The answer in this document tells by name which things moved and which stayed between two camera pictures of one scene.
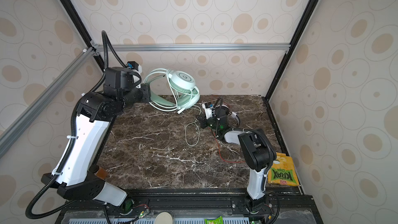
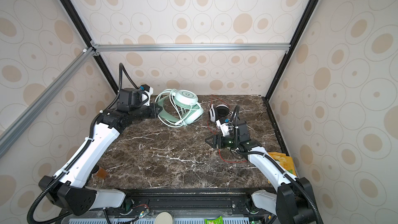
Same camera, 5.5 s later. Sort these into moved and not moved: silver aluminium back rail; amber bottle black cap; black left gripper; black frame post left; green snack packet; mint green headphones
Moved: mint green headphones; black left gripper
Not moved: black frame post left; amber bottle black cap; green snack packet; silver aluminium back rail
